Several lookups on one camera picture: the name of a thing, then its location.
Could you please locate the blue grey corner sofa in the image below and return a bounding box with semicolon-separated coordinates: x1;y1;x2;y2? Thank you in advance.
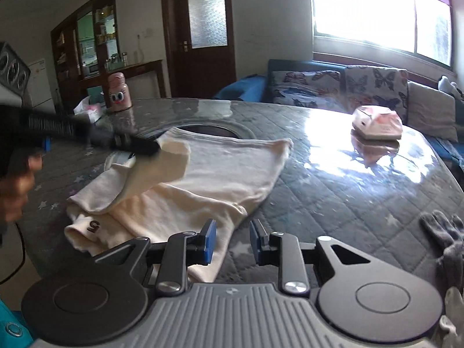
214;60;463;170

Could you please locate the person's left hand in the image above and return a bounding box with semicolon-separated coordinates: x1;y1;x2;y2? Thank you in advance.
0;154;42;223

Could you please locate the pink cartoon thermos bottle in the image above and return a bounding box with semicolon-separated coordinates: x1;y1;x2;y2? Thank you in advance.
108;72;132;112

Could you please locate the window with frame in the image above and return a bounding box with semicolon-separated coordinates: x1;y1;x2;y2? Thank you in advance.
313;0;453;67

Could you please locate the butterfly print cushion left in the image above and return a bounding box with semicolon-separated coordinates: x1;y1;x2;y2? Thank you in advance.
271;70;346;112

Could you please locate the grey quilted star tablecloth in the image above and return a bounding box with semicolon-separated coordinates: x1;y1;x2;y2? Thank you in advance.
19;98;463;295

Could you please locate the white tissue box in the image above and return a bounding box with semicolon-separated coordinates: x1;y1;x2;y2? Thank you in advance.
73;96;104;124

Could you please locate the blue folded blanket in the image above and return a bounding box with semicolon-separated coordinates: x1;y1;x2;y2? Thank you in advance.
213;75;267;102

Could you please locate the plain grey cushion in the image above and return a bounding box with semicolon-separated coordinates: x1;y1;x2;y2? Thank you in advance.
407;81;458;142

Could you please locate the white refrigerator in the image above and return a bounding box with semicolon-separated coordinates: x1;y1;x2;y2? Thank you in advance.
28;59;55;113

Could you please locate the dark wooden glass door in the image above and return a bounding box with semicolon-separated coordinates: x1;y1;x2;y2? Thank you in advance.
161;0;236;99

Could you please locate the butterfly print cushion right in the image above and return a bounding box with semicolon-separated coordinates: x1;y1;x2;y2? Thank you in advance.
345;65;409;124

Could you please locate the pink folded clothes stack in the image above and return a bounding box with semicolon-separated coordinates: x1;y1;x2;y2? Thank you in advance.
352;105;403;141

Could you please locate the black induction cooktop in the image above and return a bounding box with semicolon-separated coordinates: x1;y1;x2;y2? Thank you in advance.
179;124;241;138

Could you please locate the butterfly print cushion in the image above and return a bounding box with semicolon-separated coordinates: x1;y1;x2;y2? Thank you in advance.
345;65;409;124
271;70;346;112

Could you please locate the cream white sweater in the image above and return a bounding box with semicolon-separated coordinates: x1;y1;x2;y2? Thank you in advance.
64;128;293;282

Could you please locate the white sock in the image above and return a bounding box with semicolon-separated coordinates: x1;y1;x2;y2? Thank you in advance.
437;287;464;348

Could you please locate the grey black patterned garment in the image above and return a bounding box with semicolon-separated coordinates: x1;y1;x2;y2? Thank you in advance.
419;210;463;291

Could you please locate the dark wooden display cabinet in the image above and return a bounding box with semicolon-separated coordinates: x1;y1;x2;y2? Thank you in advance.
50;0;119;106

